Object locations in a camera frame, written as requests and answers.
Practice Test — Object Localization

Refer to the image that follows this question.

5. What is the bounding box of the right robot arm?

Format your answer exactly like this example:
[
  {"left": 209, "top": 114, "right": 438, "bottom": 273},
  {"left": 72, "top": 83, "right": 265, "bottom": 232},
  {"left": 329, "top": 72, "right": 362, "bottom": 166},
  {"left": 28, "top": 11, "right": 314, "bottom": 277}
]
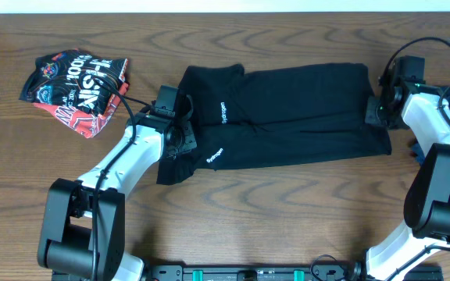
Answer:
[{"left": 353, "top": 56, "right": 450, "bottom": 280}]

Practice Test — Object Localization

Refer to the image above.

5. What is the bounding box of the black Hydrogen t-shirt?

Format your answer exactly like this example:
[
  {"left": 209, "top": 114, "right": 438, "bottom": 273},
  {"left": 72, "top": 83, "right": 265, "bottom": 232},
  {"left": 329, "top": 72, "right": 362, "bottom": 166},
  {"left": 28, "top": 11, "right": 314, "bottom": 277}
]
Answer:
[{"left": 157, "top": 63, "right": 392, "bottom": 185}]

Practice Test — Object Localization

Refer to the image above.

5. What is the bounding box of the folded red printed shirt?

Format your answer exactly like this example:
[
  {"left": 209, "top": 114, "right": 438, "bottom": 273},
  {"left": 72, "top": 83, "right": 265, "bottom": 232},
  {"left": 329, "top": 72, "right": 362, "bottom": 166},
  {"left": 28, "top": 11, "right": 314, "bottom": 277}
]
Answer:
[{"left": 27, "top": 83, "right": 121, "bottom": 138}]

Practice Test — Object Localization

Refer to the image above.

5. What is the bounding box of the folded black printed shirt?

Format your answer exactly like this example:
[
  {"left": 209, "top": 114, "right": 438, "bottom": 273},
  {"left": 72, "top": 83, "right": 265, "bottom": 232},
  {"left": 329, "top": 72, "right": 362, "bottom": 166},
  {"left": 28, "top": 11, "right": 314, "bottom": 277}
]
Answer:
[{"left": 20, "top": 49, "right": 128, "bottom": 116}]

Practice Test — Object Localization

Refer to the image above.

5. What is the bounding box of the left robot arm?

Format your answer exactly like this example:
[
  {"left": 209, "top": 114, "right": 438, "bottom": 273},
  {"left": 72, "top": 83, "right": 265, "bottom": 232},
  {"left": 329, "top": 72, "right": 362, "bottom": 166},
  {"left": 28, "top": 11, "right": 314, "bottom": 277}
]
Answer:
[{"left": 37, "top": 86, "right": 197, "bottom": 281}]

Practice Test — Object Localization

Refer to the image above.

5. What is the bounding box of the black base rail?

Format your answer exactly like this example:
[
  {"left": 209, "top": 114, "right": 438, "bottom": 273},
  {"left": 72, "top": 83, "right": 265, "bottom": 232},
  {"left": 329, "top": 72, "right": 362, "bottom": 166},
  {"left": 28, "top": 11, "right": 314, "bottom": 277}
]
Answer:
[{"left": 51, "top": 254, "right": 444, "bottom": 281}]

